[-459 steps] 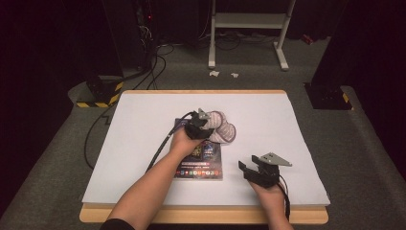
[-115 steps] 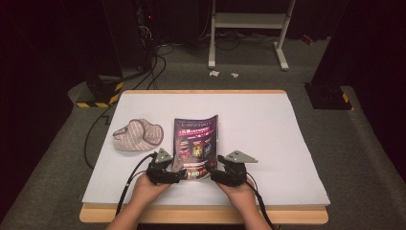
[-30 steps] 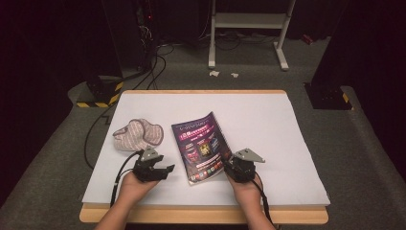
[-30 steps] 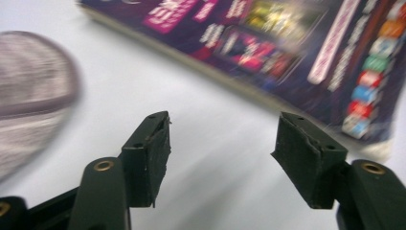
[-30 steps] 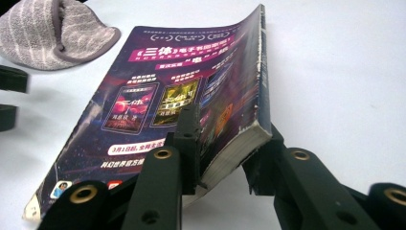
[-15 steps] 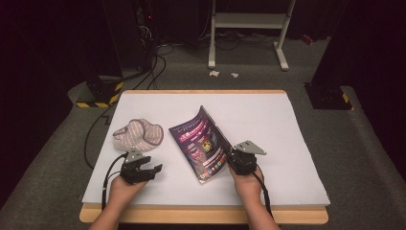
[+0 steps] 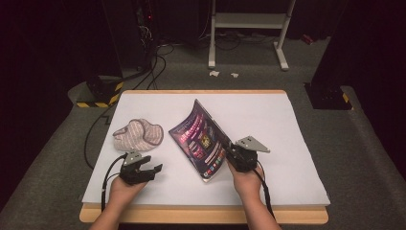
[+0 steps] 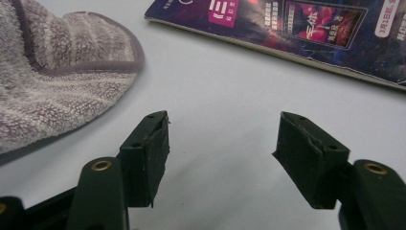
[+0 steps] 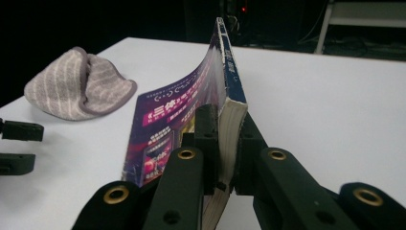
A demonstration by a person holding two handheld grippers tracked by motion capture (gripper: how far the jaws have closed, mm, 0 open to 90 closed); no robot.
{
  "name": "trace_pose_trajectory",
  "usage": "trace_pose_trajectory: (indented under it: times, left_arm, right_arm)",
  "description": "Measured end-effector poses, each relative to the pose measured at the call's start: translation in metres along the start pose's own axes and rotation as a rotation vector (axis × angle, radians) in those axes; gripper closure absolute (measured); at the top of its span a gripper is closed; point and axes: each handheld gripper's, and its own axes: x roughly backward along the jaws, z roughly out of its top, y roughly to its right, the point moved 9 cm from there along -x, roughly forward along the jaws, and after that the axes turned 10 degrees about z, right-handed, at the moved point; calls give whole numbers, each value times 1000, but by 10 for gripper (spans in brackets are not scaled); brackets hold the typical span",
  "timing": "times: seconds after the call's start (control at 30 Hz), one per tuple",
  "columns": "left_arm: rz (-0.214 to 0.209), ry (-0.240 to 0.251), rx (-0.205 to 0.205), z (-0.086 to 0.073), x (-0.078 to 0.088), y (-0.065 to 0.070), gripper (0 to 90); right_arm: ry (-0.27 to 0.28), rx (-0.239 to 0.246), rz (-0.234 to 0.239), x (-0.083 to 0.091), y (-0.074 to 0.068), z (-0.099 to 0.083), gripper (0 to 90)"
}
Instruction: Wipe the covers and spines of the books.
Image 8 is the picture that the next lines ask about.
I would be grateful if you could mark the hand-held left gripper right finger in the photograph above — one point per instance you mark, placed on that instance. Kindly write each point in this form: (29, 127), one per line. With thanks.
(309, 163)

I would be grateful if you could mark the purple striped towel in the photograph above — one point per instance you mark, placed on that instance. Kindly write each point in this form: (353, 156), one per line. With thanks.
(57, 80)

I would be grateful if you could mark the glossy magazine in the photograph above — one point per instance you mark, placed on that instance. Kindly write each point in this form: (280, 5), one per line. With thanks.
(303, 32)

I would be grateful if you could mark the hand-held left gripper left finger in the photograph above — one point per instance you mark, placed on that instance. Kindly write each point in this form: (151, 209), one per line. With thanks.
(146, 166)

